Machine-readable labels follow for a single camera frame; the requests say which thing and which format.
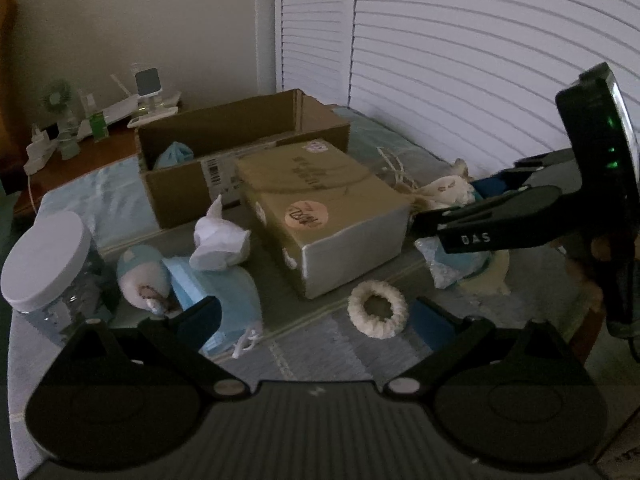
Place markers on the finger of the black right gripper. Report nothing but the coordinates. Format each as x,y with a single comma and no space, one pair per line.
458,238
510,209

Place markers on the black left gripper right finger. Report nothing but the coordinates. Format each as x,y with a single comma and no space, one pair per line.
475,351

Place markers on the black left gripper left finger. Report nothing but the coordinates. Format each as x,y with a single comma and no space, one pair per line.
156,354

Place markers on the beige plush toy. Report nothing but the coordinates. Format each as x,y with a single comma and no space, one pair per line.
454,190

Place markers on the white fluffy scrunchie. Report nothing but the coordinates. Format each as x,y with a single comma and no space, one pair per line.
378,310

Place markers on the light blue face mask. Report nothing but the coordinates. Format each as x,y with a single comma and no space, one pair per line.
241,313

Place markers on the blue plastic wrapped packet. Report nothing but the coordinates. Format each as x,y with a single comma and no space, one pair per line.
448,269

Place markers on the blue white plush toy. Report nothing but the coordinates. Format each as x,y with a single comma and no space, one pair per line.
145,282

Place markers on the clear jar white lid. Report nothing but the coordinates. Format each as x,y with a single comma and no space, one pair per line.
56,279

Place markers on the white folded cloth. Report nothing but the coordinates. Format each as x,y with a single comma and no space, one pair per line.
219,243

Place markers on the closed tan cardboard box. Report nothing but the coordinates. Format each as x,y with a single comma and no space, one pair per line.
325,217

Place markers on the open brown cardboard box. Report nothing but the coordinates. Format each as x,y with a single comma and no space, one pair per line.
220,135

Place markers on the blue cloth in box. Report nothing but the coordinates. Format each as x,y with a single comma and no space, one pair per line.
176,154

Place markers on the wooden nightstand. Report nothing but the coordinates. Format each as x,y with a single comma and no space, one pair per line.
93,156

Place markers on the white power strip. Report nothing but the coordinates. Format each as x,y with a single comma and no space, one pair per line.
42,148

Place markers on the green spray bottle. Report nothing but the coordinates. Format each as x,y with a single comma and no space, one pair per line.
96,119

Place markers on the white wifi router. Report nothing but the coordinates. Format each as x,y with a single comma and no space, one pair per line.
115,113

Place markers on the small green desk fan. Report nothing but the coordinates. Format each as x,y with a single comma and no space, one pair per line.
56,100

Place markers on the white camera on stand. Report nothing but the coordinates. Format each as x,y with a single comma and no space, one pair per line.
153,104

